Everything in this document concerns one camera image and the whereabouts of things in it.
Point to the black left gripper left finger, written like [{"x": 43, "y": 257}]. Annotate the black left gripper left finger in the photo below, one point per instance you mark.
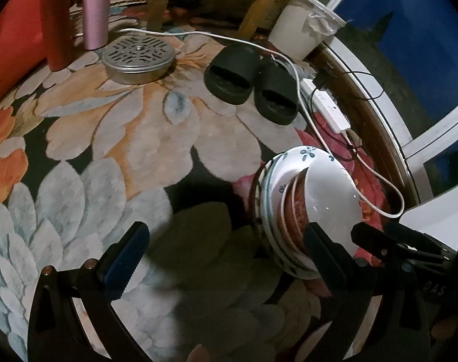
[{"x": 119, "y": 262}]

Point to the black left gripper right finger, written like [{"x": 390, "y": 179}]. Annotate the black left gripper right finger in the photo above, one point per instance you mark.
[{"x": 337, "y": 268}]

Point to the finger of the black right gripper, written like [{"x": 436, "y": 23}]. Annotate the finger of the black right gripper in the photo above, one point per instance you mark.
[{"x": 382, "y": 244}]

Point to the bear plate blue rim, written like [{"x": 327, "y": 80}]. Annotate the bear plate blue rim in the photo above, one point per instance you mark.
[{"x": 330, "y": 199}]

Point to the white bowl front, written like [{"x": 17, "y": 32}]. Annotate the white bowl front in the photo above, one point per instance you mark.
[{"x": 311, "y": 186}]

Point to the left hand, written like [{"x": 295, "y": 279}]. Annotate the left hand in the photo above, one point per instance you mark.
[{"x": 199, "y": 354}]

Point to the white paper sheet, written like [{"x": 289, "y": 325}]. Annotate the white paper sheet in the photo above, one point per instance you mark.
[{"x": 437, "y": 217}]

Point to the floral rug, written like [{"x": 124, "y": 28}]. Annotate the floral rug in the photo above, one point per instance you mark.
[{"x": 82, "y": 158}]

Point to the white power strip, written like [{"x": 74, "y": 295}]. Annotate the white power strip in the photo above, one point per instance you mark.
[{"x": 326, "y": 106}]

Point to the black slipper right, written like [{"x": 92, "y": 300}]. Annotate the black slipper right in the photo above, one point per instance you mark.
[{"x": 275, "y": 96}]

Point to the black slipper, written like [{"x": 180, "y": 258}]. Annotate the black slipper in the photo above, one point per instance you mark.
[
  {"x": 275, "y": 96},
  {"x": 232, "y": 72}
]

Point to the round metal perforated tin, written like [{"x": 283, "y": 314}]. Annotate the round metal perforated tin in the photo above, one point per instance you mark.
[{"x": 137, "y": 59}]

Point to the black slipper left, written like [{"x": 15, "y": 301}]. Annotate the black slipper left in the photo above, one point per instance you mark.
[{"x": 232, "y": 72}]

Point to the white plastic bucket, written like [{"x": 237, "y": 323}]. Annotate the white plastic bucket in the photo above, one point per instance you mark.
[{"x": 302, "y": 26}]

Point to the pink tumbler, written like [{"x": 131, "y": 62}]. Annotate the pink tumbler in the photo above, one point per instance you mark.
[{"x": 95, "y": 23}]

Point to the dark red cylinder can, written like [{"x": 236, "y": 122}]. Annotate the dark red cylinder can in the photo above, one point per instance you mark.
[{"x": 57, "y": 33}]

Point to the blue panel white frame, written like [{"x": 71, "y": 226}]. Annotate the blue panel white frame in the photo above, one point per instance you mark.
[{"x": 404, "y": 54}]

